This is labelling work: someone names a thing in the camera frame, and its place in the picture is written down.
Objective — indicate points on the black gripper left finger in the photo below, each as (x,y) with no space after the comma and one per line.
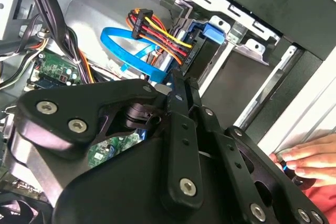
(183,155)

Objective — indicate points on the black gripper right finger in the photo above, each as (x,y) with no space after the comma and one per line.
(278,179)

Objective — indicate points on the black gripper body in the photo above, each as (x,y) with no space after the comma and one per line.
(126,187)

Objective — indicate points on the hard disk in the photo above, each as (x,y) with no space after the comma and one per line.
(212,33)

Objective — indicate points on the person's hand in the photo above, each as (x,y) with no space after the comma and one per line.
(315,155)

